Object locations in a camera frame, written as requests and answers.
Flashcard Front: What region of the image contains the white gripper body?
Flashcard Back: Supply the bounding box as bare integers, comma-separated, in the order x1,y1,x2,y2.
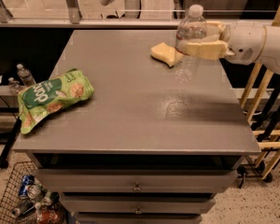
222,23,266,65

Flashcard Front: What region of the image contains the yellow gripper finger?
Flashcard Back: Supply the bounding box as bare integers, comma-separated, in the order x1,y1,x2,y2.
176,40,228,61
206,21,227,41

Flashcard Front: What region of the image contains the clear plastic water bottle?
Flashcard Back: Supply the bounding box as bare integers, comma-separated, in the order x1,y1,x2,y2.
175,5,206,82

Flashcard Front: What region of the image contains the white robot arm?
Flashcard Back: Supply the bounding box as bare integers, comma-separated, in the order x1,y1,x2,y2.
175,21,280,75

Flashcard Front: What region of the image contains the yellow sponge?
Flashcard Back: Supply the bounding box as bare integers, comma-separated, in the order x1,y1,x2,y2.
150,42,183,68

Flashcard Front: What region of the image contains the small water bottle on shelf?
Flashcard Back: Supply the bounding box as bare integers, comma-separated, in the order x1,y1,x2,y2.
17,63,35,86

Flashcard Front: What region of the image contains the grey drawer cabinet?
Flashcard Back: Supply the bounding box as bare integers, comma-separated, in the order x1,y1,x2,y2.
14,30,259,224

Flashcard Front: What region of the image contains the green snack bag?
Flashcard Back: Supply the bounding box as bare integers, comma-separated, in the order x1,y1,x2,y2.
18,69,94,134

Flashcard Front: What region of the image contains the blue soda can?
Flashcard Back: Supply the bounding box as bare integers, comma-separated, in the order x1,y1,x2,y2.
19,175,35,199

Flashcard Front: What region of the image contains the silver can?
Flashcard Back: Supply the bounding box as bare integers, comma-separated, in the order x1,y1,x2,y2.
28,185,42,200

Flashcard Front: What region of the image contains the black pole stand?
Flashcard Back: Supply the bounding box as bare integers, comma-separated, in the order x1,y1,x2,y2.
0,119,21,169

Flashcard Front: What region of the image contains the wire basket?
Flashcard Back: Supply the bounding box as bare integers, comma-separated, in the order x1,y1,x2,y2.
0,161,36,224

